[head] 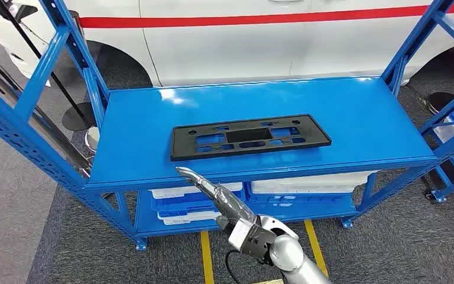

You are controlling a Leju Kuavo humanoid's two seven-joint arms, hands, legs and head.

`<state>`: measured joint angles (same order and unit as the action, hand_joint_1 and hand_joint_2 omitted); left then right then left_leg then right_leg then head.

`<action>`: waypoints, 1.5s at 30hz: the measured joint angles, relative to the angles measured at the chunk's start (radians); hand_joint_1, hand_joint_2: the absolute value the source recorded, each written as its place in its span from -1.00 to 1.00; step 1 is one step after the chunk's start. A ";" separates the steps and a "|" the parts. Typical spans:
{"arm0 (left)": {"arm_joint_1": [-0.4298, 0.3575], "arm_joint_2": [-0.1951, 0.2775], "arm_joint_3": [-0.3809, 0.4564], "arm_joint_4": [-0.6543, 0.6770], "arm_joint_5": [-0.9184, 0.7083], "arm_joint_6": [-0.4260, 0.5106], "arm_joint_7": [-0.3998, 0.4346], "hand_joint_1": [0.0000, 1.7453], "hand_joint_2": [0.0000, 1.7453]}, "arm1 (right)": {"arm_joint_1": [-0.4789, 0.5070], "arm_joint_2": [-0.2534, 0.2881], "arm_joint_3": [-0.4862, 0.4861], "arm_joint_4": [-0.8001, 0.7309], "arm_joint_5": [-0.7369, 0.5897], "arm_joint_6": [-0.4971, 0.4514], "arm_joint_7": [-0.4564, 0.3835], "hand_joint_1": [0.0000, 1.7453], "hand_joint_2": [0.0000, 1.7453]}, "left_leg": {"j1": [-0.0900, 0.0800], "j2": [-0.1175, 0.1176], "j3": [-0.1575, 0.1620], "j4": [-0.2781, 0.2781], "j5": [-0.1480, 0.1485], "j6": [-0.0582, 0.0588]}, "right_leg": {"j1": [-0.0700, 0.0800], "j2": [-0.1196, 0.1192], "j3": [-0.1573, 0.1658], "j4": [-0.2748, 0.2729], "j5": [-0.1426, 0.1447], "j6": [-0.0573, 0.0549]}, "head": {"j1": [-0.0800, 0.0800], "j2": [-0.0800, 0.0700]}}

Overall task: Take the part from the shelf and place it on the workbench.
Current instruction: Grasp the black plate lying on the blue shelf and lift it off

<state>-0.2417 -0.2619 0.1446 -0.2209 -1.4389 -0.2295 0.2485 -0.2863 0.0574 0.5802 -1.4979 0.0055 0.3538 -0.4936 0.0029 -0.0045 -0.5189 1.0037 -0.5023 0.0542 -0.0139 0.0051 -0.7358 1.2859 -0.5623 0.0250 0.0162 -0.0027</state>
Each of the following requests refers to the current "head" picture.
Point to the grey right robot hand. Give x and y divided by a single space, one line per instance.
227 200

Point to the black plastic plate bracket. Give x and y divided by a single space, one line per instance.
184 145

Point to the blue metal shelf rack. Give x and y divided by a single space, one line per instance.
368 117

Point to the blue plastic bin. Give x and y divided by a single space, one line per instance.
184 205

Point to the chrome stanchion base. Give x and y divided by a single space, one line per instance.
93 139

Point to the white car with red stripe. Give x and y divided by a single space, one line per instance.
231 51

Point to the blue wheeled bin rack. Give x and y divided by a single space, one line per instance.
441 193

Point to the black round stanchion base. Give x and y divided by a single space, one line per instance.
440 102

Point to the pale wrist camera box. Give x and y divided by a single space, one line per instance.
240 235

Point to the black stanchion post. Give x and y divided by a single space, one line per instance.
76 119

